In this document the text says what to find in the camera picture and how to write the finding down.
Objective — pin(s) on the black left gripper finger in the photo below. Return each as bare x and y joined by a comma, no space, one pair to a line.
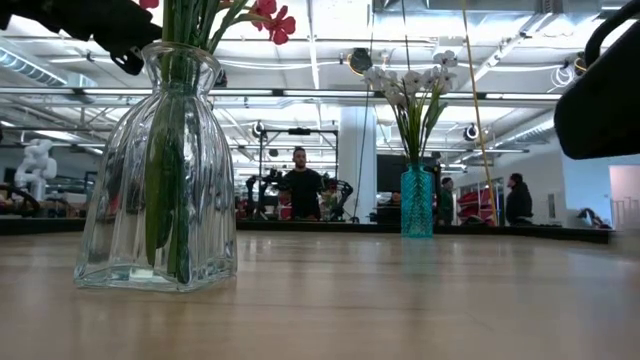
137,35

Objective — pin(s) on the red blossom bunch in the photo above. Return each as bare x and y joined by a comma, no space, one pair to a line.
170,125
280,25

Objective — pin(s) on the white blossom bunch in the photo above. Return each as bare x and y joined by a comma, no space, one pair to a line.
445,59
376,77

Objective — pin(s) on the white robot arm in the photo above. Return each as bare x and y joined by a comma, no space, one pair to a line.
37,160

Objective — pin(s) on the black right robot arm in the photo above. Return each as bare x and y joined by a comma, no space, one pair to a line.
600,110

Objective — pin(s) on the clear ribbed glass vase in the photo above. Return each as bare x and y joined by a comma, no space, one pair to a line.
210,225

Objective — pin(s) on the teal glass vase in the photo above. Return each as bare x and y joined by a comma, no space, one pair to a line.
416,205

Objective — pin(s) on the person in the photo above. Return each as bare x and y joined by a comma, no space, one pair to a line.
446,205
303,190
519,202

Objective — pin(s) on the white square pillar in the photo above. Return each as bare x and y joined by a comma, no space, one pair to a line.
352,165

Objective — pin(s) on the black robot workstation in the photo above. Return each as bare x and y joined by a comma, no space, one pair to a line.
341,192

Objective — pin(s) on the black screen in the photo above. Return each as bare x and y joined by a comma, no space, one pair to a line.
390,172

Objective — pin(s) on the red bin rack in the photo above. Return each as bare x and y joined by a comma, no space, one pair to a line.
475,205

